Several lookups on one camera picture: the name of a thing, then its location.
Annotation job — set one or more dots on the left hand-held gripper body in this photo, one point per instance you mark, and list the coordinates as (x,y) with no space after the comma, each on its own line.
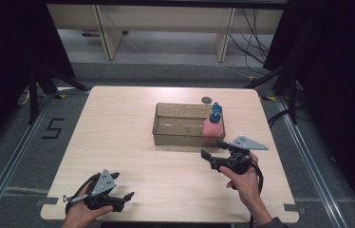
(104,185)

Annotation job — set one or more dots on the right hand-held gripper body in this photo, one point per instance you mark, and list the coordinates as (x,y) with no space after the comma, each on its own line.
(245,144)

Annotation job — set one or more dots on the pink bottle with blue cap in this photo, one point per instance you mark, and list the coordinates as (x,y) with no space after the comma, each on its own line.
(213,128)

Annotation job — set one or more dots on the clear brown plastic bin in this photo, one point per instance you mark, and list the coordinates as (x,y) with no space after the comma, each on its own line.
(178,129)

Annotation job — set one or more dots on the person's left hand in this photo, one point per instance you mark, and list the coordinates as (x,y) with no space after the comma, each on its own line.
(77,215)

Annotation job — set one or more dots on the person's right hand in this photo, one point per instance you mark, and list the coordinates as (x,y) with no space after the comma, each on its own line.
(248,186)

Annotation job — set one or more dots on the dark round disc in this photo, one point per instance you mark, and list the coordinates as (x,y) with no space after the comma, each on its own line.
(206,100)

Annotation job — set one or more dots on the black metal stand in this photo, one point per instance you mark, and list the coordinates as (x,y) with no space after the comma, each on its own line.
(288,82)
(39,85)

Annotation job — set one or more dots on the grey tape piece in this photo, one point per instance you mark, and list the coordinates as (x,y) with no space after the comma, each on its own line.
(294,209)

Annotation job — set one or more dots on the black curtain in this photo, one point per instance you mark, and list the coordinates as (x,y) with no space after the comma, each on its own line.
(11,63)
(340,79)

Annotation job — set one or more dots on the white desk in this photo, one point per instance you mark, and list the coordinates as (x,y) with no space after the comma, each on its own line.
(166,19)

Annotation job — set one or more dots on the metal floor rail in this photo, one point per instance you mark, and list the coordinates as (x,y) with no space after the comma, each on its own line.
(311,164)
(14,158)

